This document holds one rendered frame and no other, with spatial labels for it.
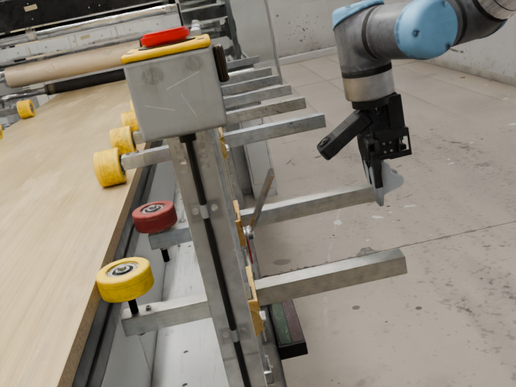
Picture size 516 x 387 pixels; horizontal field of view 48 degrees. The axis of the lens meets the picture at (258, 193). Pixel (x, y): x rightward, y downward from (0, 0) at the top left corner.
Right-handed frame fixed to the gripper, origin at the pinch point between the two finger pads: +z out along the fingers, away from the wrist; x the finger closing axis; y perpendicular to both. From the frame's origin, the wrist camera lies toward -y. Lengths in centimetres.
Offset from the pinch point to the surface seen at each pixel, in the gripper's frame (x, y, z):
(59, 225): 4, -60, -9
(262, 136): 23.4, -17.6, -12.1
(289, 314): -13.5, -21.6, 11.8
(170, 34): -57, -27, -41
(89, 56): 251, -94, -28
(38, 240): -3, -63, -9
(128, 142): 46, -51, -13
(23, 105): 171, -114, -17
